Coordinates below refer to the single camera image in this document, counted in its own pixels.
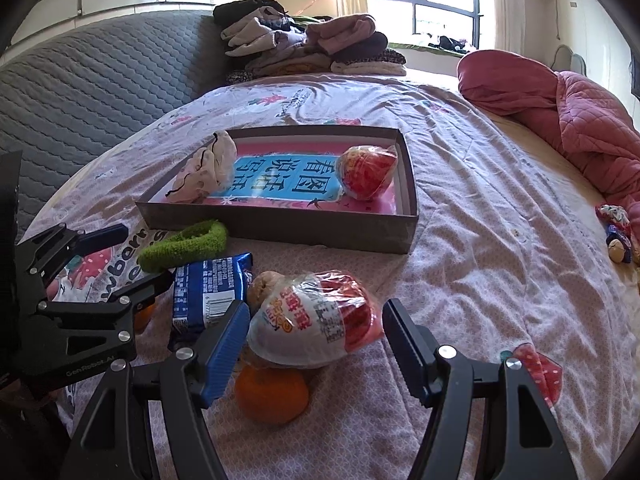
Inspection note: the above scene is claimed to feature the white curved frame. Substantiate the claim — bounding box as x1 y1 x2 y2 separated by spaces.
552 45 588 78

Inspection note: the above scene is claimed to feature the brown round object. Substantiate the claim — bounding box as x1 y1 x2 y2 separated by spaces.
247 271 286 311

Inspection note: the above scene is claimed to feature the pink cardboard box tray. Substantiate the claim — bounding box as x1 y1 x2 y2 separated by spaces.
135 126 420 255

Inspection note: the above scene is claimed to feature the dark clothes bundle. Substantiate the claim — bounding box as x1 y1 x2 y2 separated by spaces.
435 35 473 53

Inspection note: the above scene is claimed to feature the orange mandarin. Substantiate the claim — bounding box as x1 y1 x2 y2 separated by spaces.
132 302 156 333
235 364 309 426

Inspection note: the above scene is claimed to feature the pink quilted blanket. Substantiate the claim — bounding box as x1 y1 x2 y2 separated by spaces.
457 50 640 226

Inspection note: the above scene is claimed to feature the green fuzzy scrunchie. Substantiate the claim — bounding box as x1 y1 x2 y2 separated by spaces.
137 220 229 275

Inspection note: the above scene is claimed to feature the blue snack packet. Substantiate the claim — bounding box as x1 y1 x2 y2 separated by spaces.
167 251 254 351

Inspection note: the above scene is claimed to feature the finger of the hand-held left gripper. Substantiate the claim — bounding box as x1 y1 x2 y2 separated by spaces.
15 223 130 287
37 271 176 332

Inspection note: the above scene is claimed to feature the beige dotted scrunchie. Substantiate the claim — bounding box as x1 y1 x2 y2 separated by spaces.
166 130 238 204

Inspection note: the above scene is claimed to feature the grey quilted headboard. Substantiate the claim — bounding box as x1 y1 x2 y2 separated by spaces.
0 10 236 241

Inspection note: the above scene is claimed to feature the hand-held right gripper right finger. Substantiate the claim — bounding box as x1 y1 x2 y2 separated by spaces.
382 298 608 480

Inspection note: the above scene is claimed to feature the pile of folded clothes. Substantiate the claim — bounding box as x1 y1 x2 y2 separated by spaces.
212 0 408 86

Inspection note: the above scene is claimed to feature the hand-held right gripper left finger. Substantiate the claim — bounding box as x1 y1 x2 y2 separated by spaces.
60 300 251 480

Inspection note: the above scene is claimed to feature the strawberry print bedsheet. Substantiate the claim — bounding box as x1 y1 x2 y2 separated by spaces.
20 72 640 480

